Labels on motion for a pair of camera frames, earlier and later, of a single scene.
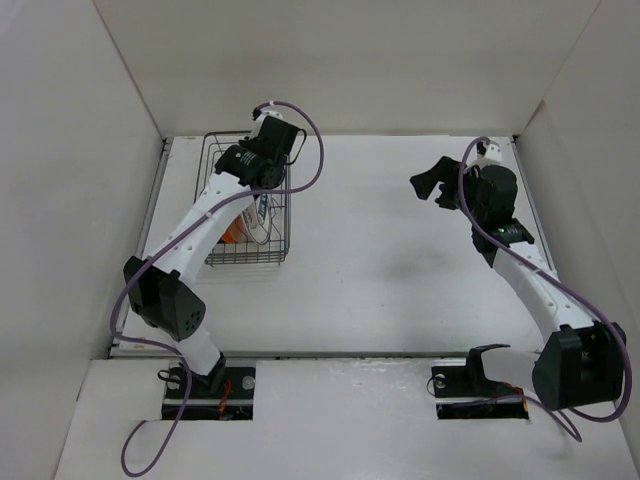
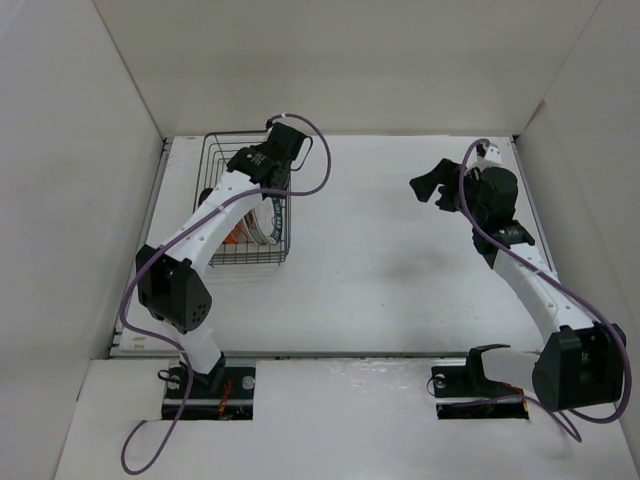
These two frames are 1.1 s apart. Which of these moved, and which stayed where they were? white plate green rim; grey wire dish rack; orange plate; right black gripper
Moved: white plate green rim
Stayed: right black gripper; orange plate; grey wire dish rack
